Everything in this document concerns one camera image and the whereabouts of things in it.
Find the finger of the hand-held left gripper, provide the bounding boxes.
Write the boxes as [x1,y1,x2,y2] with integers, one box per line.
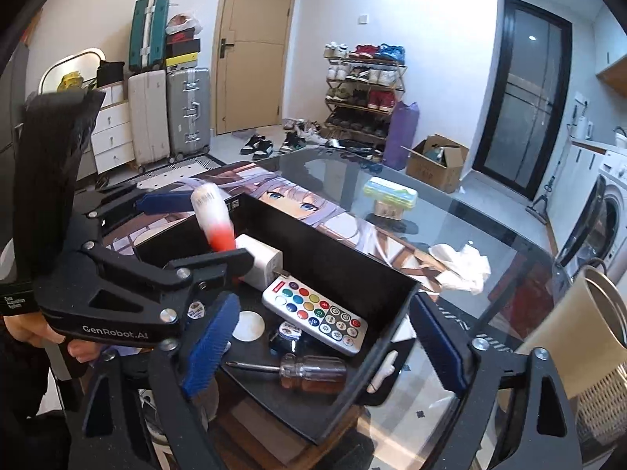
[36,244,254,349]
[71,190,198,244]

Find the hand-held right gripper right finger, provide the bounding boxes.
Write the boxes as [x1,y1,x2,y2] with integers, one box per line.
[410,294,584,470]

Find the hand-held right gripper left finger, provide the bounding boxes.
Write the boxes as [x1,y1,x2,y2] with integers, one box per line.
[81,291,241,470]

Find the white red glue bottle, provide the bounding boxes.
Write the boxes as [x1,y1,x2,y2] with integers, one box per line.
[190,182,236,255]

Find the white charger block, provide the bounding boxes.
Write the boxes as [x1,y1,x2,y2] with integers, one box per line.
[234,234,284,291]

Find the clear amber handle screwdriver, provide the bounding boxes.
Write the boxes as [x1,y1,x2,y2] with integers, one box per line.
[224,352,350,395]

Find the white remote coloured buttons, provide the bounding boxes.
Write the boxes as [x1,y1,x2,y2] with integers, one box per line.
[261,277,369,357]

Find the black cardboard box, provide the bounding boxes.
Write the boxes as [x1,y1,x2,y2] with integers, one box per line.
[134,191,422,446]

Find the person's left forearm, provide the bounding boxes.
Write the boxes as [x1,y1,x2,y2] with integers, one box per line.
[0,343,84,470]

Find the person's left hand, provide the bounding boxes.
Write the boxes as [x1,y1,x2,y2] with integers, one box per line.
[2,313,116,362]

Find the black white patterned rug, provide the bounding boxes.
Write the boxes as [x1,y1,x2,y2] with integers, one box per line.
[132,154,226,177]

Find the white drawer cabinet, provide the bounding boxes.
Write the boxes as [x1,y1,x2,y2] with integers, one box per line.
[91,81,135,174]

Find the crumpled white tissue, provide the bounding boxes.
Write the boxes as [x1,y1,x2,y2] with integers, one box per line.
[428,242,491,295]

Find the white suitcase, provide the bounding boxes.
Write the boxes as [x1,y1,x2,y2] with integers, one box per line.
[127,69,170,173]

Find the silver suitcase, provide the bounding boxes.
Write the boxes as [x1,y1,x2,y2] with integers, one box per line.
[167,66,212,163]

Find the white framed panel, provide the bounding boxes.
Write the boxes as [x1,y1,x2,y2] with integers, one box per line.
[38,48,106,95]

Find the beige cylindrical bin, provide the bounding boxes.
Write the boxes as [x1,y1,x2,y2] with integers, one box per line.
[514,259,627,397]

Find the black bag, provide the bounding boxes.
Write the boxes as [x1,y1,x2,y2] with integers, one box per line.
[95,60,125,88]

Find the printed table mat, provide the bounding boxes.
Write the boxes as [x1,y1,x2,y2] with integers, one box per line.
[100,164,456,299]

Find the pile of loose shoes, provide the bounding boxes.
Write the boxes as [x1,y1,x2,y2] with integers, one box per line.
[240,117,388,162]

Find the stack of shoe boxes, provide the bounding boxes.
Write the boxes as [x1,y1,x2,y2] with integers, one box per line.
[165,29,203,69]

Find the green tissue pack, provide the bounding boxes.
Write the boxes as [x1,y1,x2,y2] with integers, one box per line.
[362,176,418,221]

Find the white wicker basket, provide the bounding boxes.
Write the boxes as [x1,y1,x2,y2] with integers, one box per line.
[571,352,627,456]

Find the teal suitcase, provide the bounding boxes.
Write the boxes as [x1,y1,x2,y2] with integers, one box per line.
[128,0,170,72]

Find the brown cardboard box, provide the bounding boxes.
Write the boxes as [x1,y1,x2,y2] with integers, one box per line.
[402,133,470,194]

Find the wooden door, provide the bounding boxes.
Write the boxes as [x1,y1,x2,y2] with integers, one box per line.
[214,0,301,135]

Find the floor mop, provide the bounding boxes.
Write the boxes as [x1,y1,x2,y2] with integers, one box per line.
[526,147,569,226]

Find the white plastic bag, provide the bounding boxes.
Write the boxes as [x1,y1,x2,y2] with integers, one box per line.
[167,12,203,35]

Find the white washing machine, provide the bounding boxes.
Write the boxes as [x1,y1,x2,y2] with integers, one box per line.
[556,149,627,275]

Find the purple bag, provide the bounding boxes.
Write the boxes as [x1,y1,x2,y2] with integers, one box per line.
[383,100,420,171]

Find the white kitchen counter cabinet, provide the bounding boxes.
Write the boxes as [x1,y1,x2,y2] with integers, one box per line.
[553,139,608,216]

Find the metal shoe rack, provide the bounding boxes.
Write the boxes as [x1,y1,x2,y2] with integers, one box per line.
[323,42,408,145]

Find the black framed glass door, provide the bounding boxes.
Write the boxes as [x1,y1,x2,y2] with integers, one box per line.
[473,0,573,201]

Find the wooden upper cabinet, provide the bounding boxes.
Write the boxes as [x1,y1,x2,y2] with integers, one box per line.
[595,54,627,94]

